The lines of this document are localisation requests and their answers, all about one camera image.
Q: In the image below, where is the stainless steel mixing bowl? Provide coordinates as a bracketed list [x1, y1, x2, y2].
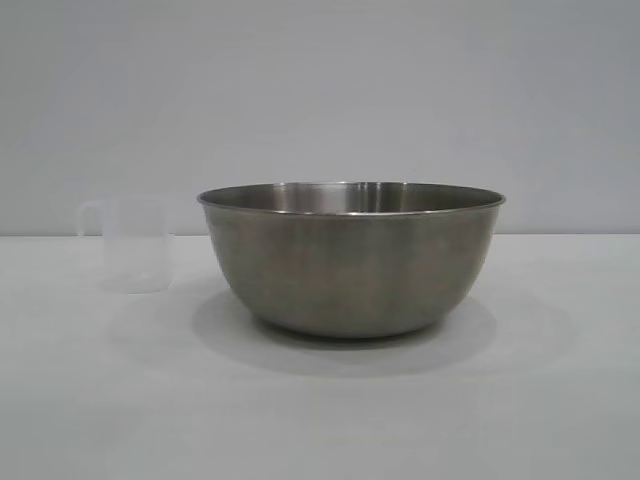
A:
[194, 180, 508, 339]

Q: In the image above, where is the translucent plastic measuring cup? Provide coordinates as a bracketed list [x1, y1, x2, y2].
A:
[75, 196, 177, 297]

